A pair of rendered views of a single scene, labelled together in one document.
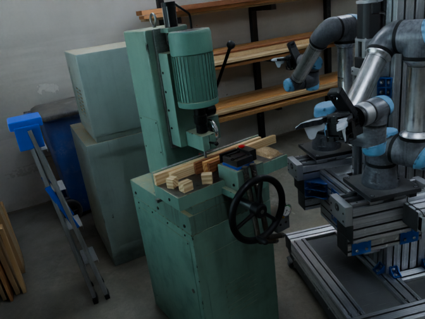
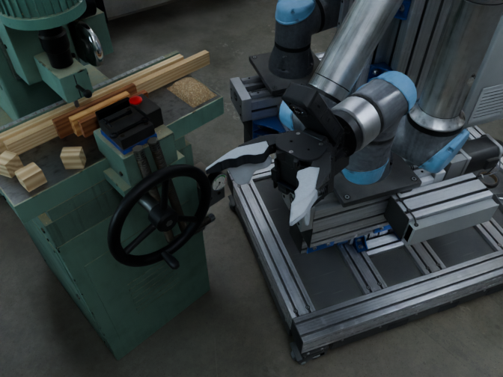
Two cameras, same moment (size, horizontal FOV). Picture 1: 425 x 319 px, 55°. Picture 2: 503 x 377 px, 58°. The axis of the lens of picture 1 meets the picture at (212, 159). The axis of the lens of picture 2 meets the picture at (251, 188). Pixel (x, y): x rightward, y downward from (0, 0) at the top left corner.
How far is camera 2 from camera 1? 0.79 m
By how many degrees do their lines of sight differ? 27
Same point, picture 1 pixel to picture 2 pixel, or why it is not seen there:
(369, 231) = (335, 232)
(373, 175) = not seen: hidden behind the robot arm
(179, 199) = (16, 208)
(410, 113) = (438, 85)
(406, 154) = (413, 148)
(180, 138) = (24, 70)
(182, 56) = not seen: outside the picture
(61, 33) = not seen: outside the picture
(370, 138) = (359, 158)
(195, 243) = (64, 255)
